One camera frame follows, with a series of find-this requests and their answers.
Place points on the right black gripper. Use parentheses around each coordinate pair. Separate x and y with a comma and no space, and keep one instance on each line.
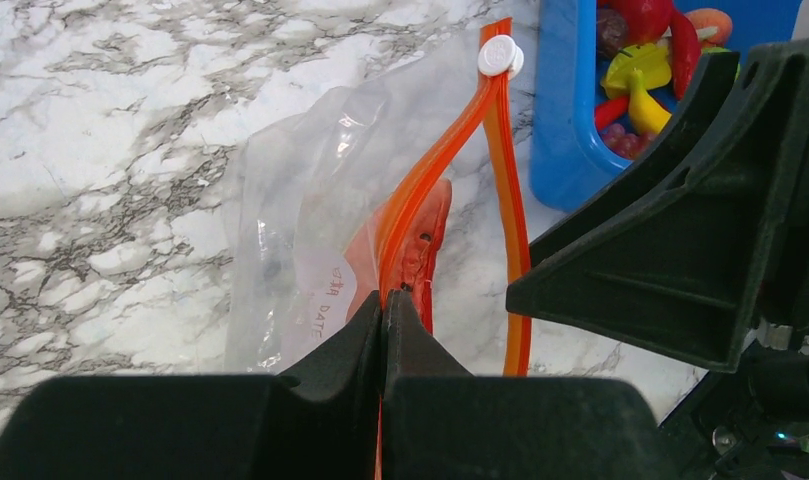
(690,249)

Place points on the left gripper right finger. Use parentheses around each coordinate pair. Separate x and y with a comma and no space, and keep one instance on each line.
(441,422)

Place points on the brown toy plum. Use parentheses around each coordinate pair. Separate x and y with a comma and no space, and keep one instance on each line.
(612,33)

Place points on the orange toy peach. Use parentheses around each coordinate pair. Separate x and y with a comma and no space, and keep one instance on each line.
(713,26)

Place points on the yellow toy star fruit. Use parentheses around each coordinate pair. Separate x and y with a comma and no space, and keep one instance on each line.
(651,60)

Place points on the red toy apple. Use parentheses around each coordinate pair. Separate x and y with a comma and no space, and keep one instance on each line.
(647,20)

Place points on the red watermelon slice toy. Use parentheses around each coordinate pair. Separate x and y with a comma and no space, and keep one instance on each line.
(416,259)

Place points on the purple toy grapes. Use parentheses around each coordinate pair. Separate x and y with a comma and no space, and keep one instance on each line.
(626,145)

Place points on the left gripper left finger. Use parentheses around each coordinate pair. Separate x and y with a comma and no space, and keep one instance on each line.
(316,420)

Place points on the blue plastic bin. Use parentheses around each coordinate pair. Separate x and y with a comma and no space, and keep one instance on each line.
(569,163)

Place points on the red toy chili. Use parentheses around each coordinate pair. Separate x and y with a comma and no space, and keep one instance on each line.
(685,52)

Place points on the clear orange zip bag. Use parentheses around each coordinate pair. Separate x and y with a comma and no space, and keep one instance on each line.
(305,186)

